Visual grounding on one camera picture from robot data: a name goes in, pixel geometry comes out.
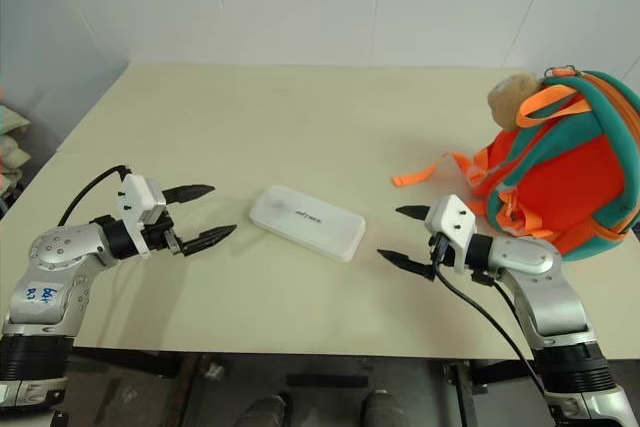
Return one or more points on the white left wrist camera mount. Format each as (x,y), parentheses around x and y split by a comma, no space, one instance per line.
(137,197)

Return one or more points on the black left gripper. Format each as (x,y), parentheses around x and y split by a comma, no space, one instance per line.
(159,234)

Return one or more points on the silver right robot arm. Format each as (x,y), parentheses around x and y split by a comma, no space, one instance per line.
(545,287)

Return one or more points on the floral cushion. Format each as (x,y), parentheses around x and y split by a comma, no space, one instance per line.
(11,142)

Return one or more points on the tan plush ball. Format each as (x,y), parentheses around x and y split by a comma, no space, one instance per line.
(511,97)

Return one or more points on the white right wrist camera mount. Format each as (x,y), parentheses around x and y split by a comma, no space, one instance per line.
(452,227)

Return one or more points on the grey rounded foot shape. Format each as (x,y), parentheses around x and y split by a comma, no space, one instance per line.
(386,408)
(264,409)

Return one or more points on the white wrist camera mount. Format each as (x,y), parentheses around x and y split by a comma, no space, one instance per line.
(452,227)
(137,197)

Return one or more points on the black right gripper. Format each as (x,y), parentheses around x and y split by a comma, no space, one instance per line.
(440,249)

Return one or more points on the orange and teal backpack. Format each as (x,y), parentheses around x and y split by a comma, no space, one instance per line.
(570,177)

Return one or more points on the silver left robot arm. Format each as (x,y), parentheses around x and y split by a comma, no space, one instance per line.
(55,267)

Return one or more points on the white rectangular case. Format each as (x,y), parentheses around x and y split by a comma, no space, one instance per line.
(307,221)

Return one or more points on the black flat floor bar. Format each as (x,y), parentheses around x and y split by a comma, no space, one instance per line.
(327,380)

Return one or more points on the black table leg bracket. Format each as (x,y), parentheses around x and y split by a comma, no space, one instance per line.
(470,382)

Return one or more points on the black table frame bar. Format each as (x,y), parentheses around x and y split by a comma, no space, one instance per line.
(125,363)

